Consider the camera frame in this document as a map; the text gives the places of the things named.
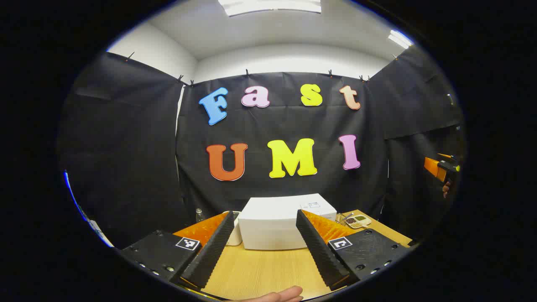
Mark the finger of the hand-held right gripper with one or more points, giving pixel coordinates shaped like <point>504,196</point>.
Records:
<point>434,167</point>

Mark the black backdrop cloth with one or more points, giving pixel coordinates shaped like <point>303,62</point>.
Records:
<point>277,121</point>

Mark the row of black cloth clips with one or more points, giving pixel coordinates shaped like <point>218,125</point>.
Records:
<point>247,73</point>

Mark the white divided snack tray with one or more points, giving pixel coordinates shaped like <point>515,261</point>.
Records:
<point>358,220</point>

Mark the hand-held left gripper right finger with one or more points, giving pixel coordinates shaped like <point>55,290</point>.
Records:
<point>321,251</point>

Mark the clear plastic water bottle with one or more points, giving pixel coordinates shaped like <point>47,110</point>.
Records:
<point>199,216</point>

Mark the white microwave oven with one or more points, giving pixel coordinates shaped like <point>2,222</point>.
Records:
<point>272,226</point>

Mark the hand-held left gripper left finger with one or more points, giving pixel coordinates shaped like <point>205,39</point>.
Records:
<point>214,247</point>

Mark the small ceiling light panel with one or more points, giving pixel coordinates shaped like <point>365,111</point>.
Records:
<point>399,38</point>

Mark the large ceiling light panel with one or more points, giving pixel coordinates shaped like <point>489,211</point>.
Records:
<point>268,6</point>

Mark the white toaster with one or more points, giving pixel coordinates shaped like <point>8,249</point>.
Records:
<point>235,235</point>

